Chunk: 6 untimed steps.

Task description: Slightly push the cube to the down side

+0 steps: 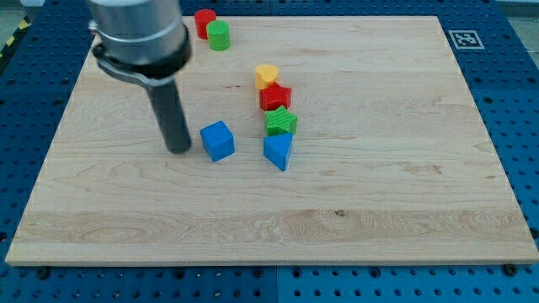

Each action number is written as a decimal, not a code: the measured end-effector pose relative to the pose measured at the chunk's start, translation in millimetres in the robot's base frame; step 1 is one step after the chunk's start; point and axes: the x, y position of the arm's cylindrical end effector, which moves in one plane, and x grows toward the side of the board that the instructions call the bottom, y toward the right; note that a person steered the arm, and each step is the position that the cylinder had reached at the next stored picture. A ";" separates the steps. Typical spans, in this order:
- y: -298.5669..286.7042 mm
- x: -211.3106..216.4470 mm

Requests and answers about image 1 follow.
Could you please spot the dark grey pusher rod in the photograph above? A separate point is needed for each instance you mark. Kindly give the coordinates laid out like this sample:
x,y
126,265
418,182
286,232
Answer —
x,y
170,116

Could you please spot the blue wooden cube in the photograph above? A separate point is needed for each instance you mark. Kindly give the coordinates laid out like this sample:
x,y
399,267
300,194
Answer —
x,y
218,140

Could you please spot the green wooden cylinder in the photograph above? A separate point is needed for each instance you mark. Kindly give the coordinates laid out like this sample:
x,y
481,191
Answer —
x,y
218,35

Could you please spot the red wooden cylinder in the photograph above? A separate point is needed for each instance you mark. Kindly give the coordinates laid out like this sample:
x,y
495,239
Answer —
x,y
202,18

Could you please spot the yellow wooden heart block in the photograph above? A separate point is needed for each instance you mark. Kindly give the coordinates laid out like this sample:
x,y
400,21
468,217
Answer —
x,y
265,75

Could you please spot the red wooden star block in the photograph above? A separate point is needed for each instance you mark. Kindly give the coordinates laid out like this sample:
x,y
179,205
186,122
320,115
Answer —
x,y
274,96

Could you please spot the green wooden star block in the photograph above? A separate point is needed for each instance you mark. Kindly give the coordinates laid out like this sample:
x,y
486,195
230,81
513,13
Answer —
x,y
280,121

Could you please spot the blue wooden triangle block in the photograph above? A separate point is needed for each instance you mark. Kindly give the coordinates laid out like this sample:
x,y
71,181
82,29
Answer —
x,y
277,149

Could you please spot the light wooden board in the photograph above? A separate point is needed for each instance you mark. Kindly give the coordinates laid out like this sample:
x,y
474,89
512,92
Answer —
x,y
391,163

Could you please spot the white fiducial marker tag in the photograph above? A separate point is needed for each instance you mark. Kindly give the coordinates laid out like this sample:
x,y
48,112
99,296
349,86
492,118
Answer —
x,y
466,39

